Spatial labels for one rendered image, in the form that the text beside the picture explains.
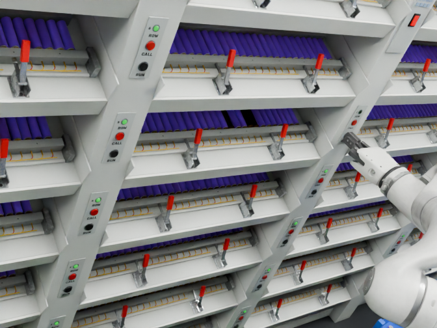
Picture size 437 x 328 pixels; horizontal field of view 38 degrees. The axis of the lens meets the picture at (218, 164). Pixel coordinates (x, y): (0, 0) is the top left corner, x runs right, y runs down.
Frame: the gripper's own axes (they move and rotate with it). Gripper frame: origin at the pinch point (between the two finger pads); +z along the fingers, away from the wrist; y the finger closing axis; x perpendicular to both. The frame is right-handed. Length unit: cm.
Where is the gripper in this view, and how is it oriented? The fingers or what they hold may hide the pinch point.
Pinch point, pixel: (351, 140)
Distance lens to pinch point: 169.6
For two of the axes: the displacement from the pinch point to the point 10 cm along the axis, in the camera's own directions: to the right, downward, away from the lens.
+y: 7.8, -0.8, 6.2
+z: -5.2, -6.3, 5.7
